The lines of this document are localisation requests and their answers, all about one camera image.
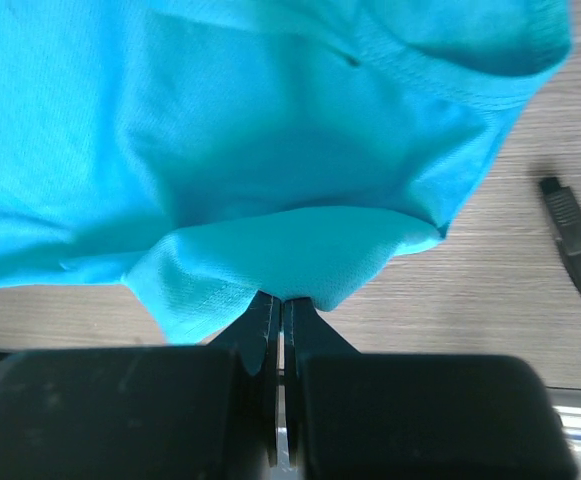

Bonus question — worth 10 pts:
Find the blue t shirt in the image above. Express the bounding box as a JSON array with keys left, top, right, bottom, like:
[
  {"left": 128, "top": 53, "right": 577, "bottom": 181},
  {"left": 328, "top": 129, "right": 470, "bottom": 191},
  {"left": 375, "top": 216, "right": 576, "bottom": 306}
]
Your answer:
[{"left": 0, "top": 1, "right": 571, "bottom": 344}]

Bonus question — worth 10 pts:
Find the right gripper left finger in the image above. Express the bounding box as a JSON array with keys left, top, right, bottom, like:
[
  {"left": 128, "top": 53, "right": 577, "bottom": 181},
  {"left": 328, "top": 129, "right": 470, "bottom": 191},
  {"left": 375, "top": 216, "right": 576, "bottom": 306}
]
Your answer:
[{"left": 0, "top": 293, "right": 280, "bottom": 479}]

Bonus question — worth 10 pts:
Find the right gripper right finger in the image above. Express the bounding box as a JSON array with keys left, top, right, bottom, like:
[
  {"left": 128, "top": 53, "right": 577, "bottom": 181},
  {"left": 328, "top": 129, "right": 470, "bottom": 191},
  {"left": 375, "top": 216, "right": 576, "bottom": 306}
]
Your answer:
[{"left": 282, "top": 299, "right": 579, "bottom": 479}]

